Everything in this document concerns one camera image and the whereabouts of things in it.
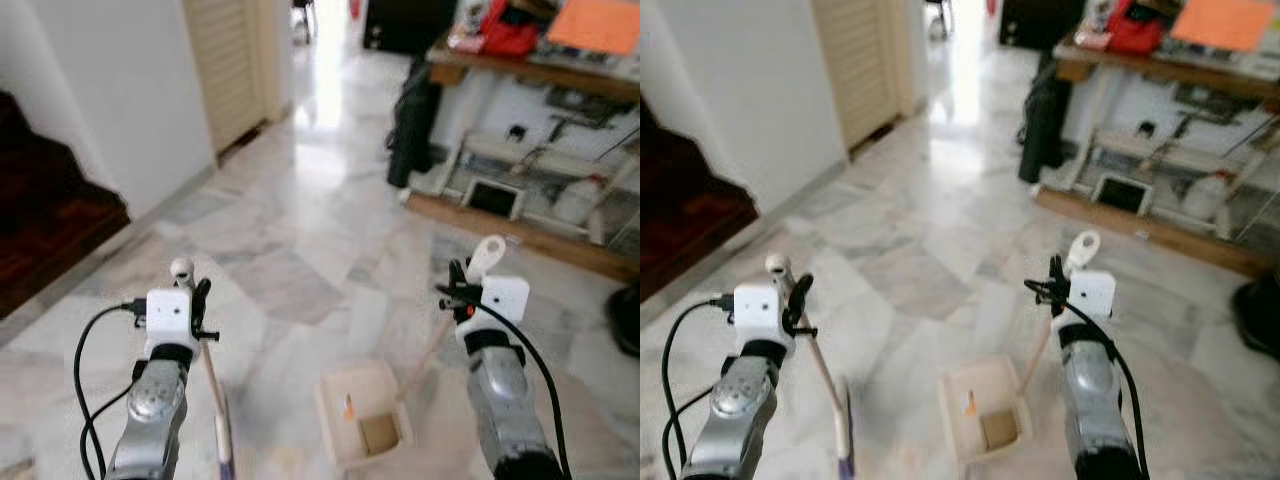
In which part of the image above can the cream broom with long handle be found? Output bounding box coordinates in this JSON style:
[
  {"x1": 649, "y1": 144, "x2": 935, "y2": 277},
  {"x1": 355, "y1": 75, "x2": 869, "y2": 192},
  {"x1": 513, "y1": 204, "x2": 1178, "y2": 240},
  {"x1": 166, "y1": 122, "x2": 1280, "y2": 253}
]
[
  {"x1": 765, "y1": 253, "x2": 857, "y2": 480},
  {"x1": 170, "y1": 257, "x2": 237, "y2": 480}
]

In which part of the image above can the cream long-handled dustpan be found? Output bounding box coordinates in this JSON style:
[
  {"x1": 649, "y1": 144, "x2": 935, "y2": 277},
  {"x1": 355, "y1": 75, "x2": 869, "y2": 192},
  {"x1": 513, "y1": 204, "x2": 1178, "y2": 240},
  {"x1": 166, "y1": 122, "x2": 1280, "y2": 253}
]
[
  {"x1": 938, "y1": 230, "x2": 1102, "y2": 469},
  {"x1": 316, "y1": 234, "x2": 509, "y2": 471}
]

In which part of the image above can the brown wooden shelf board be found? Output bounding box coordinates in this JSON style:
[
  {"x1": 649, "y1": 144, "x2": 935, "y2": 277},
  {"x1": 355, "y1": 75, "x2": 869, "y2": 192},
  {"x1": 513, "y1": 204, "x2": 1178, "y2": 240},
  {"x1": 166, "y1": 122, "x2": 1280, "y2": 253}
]
[
  {"x1": 404, "y1": 190, "x2": 641, "y2": 283},
  {"x1": 1034, "y1": 187, "x2": 1280, "y2": 280}
]

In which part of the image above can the white framed dark panel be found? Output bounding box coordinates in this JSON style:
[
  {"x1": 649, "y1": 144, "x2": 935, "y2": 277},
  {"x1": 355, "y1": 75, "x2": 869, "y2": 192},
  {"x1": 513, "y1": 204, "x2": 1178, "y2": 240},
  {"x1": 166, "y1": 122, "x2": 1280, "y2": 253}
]
[
  {"x1": 464, "y1": 177, "x2": 524, "y2": 220},
  {"x1": 1091, "y1": 172, "x2": 1154, "y2": 215}
]

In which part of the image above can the white metal rack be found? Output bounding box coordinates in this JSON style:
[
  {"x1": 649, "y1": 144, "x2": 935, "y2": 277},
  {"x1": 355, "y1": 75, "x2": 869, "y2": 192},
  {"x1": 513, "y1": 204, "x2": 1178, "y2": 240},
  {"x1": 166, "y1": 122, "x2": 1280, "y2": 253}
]
[
  {"x1": 432, "y1": 126, "x2": 641, "y2": 247},
  {"x1": 1062, "y1": 122, "x2": 1280, "y2": 243}
]

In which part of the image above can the dark wooden staircase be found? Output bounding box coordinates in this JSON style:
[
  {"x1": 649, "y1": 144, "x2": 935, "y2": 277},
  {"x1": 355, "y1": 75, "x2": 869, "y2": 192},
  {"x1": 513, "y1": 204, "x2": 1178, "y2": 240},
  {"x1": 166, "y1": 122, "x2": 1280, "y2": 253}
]
[
  {"x1": 640, "y1": 98, "x2": 760, "y2": 303},
  {"x1": 0, "y1": 90, "x2": 132, "y2": 319}
]

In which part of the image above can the white plastic jug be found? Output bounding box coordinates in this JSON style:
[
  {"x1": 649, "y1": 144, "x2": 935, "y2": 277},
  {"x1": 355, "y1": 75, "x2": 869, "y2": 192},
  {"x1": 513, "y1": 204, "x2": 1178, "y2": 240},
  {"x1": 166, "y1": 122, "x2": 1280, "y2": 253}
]
[
  {"x1": 554, "y1": 174, "x2": 607, "y2": 227},
  {"x1": 1180, "y1": 170, "x2": 1234, "y2": 224}
]

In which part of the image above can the brown cardboard piece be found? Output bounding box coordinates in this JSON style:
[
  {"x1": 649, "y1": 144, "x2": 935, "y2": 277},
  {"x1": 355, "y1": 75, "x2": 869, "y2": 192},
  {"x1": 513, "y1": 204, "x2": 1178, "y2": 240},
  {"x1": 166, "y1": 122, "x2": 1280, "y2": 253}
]
[
  {"x1": 360, "y1": 412, "x2": 402, "y2": 454},
  {"x1": 980, "y1": 408, "x2": 1022, "y2": 452}
]

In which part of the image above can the black bag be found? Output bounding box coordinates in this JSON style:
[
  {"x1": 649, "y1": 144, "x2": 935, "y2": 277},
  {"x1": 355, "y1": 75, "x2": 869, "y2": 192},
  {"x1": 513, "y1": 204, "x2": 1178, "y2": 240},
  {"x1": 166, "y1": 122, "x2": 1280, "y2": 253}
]
[
  {"x1": 1018, "y1": 52, "x2": 1072, "y2": 185},
  {"x1": 387, "y1": 58, "x2": 442, "y2": 190}
]

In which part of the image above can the black round object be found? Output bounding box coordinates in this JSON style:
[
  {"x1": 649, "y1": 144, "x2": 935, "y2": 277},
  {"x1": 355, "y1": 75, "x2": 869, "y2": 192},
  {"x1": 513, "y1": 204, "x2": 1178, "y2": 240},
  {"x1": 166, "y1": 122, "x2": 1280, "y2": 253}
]
[
  {"x1": 1231, "y1": 274, "x2": 1280, "y2": 362},
  {"x1": 604, "y1": 284, "x2": 641, "y2": 358}
]

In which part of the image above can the brown wooden table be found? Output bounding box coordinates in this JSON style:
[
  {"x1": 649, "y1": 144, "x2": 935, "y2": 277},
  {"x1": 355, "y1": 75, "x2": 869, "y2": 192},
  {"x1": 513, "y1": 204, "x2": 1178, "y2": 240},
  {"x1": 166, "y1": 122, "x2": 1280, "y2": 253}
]
[
  {"x1": 1054, "y1": 33, "x2": 1280, "y2": 113},
  {"x1": 428, "y1": 38, "x2": 641, "y2": 103}
]

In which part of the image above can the beige louvred door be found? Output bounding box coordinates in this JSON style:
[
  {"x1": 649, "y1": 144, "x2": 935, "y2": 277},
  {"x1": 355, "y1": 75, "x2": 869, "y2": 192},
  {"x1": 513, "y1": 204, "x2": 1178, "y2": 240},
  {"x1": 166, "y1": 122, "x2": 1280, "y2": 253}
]
[
  {"x1": 183, "y1": 0, "x2": 292, "y2": 158},
  {"x1": 812, "y1": 0, "x2": 928, "y2": 153}
]

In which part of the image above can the black cabinet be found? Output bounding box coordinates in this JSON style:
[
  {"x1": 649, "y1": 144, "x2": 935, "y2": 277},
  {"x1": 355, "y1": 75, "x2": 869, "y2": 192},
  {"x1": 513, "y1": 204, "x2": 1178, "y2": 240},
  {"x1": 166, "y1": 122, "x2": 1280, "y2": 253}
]
[
  {"x1": 362, "y1": 0, "x2": 462, "y2": 55},
  {"x1": 998, "y1": 0, "x2": 1092, "y2": 50}
]

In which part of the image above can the red bag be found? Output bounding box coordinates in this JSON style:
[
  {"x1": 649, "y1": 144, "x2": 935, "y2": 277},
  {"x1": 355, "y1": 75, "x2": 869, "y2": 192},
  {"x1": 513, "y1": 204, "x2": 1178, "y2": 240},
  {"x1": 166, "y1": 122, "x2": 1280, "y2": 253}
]
[
  {"x1": 479, "y1": 0, "x2": 542, "y2": 57},
  {"x1": 1104, "y1": 0, "x2": 1167, "y2": 56}
]

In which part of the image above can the orange paper sheet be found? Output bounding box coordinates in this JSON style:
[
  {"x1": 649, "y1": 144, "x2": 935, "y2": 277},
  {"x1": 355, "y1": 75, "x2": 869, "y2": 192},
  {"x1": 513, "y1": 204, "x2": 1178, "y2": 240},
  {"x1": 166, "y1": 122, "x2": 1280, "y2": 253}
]
[
  {"x1": 1170, "y1": 0, "x2": 1277, "y2": 54},
  {"x1": 547, "y1": 0, "x2": 641, "y2": 57}
]

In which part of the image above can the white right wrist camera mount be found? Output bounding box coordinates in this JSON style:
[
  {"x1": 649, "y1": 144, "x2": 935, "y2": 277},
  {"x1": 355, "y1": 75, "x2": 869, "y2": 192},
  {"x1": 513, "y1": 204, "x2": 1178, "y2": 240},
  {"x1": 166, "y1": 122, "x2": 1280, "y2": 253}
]
[
  {"x1": 1068, "y1": 270, "x2": 1116, "y2": 321},
  {"x1": 480, "y1": 276, "x2": 531, "y2": 331}
]

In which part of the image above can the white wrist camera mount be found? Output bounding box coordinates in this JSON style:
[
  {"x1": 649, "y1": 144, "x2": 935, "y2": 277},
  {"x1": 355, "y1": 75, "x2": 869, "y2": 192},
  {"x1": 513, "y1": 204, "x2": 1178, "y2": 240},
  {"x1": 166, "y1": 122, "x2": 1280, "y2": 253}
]
[
  {"x1": 733, "y1": 283, "x2": 785, "y2": 353},
  {"x1": 1068, "y1": 270, "x2": 1116, "y2": 321},
  {"x1": 145, "y1": 288, "x2": 197, "y2": 359},
  {"x1": 480, "y1": 276, "x2": 531, "y2": 331}
]

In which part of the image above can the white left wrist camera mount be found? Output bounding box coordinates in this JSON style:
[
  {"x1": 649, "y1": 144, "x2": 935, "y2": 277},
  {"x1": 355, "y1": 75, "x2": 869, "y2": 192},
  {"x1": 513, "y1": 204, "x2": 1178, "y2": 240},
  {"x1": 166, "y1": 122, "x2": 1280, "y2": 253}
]
[
  {"x1": 145, "y1": 288, "x2": 197, "y2": 359},
  {"x1": 733, "y1": 283, "x2": 785, "y2": 353}
]

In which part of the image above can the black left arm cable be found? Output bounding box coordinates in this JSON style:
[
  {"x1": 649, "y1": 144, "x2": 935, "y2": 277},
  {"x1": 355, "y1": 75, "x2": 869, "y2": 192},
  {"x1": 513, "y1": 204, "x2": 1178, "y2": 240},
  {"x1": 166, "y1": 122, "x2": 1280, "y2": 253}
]
[
  {"x1": 660, "y1": 294, "x2": 737, "y2": 480},
  {"x1": 74, "y1": 298, "x2": 151, "y2": 480}
]

